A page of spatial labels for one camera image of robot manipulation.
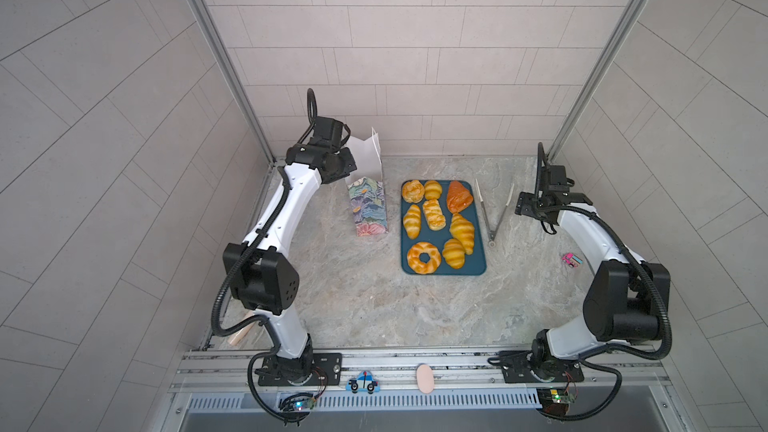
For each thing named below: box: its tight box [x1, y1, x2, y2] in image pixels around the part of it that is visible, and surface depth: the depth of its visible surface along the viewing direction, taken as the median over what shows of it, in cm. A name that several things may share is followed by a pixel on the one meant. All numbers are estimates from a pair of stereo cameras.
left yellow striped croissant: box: [403, 204, 421, 240], surface depth 98 cm
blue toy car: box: [346, 371, 381, 395], surface depth 69 cm
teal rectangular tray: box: [400, 180, 487, 276], surface depth 95 cm
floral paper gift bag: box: [345, 128, 389, 237], surface depth 88 cm
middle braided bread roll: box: [422, 199, 447, 231], surface depth 98 cm
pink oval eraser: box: [416, 364, 434, 394], surface depth 70 cm
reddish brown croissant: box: [446, 180, 473, 214], surface depth 103 cm
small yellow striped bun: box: [424, 180, 442, 200], surface depth 104 cm
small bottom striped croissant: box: [442, 238, 465, 269], surface depth 90 cm
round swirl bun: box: [402, 180, 425, 204], surface depth 104 cm
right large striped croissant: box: [449, 213, 475, 255], surface depth 95 cm
